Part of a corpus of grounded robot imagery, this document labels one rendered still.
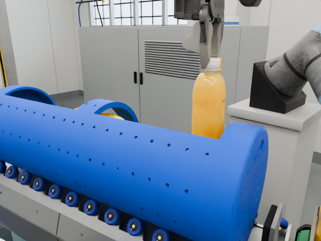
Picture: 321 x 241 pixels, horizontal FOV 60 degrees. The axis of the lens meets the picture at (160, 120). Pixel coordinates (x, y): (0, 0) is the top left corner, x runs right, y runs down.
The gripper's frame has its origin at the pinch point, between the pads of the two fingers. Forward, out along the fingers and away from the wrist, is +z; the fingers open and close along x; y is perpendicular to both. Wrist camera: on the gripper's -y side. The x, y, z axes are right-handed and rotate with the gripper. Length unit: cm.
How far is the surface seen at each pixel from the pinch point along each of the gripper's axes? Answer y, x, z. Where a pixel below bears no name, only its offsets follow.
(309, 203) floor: -23, -185, 137
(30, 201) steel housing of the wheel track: 55, 12, 46
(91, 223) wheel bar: 28, 12, 44
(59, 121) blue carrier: 37.9, 10.2, 16.5
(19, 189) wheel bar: 61, 12, 44
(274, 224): -16.8, 3.9, 31.2
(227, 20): 55, -173, -13
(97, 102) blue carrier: 32.5, 1.1, 12.6
